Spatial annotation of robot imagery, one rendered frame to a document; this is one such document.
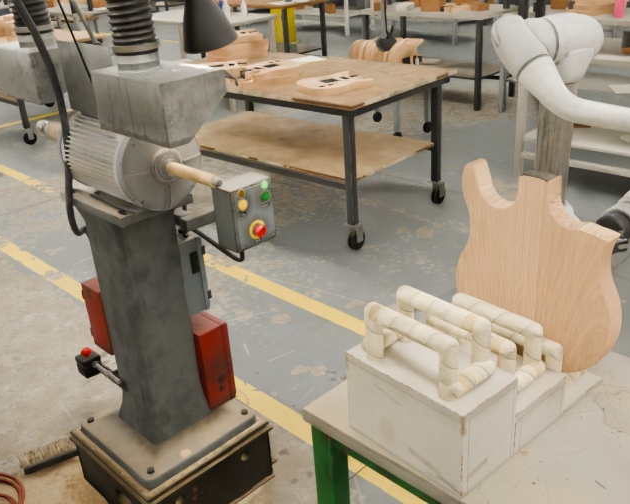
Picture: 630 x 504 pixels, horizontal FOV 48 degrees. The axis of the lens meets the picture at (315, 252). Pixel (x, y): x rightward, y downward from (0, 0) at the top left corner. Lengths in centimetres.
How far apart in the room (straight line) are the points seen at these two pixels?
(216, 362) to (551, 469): 138
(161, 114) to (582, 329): 96
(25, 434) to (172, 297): 116
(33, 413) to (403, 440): 225
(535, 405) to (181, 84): 97
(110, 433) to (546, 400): 161
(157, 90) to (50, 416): 197
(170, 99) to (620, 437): 111
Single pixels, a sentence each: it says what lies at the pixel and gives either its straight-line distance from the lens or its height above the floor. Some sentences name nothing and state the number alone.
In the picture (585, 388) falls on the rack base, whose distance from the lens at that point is 154.
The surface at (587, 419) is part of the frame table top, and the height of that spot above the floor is 93.
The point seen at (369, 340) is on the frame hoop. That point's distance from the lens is 127.
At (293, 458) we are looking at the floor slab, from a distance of 278.
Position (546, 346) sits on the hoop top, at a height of 105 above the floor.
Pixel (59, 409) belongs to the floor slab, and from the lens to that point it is 330.
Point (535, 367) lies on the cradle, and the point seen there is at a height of 106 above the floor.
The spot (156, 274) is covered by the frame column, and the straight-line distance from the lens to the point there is 221.
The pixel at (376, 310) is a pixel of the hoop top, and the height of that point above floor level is 121.
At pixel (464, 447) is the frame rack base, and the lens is 121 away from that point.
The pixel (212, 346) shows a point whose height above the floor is 56.
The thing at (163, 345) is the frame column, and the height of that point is 63.
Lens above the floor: 182
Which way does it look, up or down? 25 degrees down
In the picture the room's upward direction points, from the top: 4 degrees counter-clockwise
